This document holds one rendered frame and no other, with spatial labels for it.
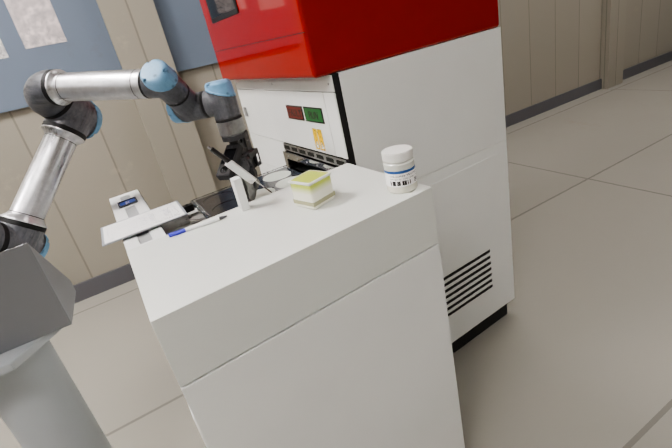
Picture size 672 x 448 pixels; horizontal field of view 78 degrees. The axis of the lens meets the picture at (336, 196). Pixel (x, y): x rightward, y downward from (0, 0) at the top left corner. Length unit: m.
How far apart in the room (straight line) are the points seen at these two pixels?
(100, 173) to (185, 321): 2.39
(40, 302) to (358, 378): 0.75
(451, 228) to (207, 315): 1.03
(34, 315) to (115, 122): 2.01
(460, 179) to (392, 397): 0.78
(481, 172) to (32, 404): 1.50
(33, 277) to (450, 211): 1.23
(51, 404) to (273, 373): 0.65
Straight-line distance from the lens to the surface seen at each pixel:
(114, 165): 3.09
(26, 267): 1.16
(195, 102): 1.24
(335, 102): 1.19
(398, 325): 1.05
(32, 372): 1.32
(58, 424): 1.41
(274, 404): 0.95
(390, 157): 0.93
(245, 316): 0.81
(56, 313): 1.20
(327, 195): 0.98
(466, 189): 1.60
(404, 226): 0.94
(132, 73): 1.21
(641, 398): 1.86
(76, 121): 1.46
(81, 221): 3.18
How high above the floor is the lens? 1.34
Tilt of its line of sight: 22 degrees down
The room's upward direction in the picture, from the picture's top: 13 degrees counter-clockwise
